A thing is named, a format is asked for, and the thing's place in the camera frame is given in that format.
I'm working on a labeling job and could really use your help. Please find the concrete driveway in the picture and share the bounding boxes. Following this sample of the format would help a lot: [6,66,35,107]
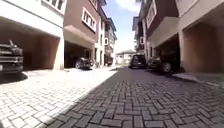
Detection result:
[172,71,224,89]

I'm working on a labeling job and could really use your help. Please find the white house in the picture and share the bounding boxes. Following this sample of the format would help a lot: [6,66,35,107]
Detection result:
[115,49,137,66]

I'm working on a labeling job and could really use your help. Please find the grey brick paved road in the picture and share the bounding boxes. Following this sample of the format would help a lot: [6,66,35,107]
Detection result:
[0,66,224,128]

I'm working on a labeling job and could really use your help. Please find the dark car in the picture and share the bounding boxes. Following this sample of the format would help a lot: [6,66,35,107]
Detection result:
[74,57,95,70]
[147,55,181,74]

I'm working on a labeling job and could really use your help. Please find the black car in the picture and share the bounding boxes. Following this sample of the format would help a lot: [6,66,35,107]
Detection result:
[128,54,148,70]

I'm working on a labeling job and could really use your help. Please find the dark vehicle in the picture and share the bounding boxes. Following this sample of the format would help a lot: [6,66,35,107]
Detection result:
[0,39,25,75]

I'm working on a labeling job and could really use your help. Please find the row of brown buildings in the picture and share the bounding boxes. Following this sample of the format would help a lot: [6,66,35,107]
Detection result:
[132,0,224,74]
[0,0,118,71]

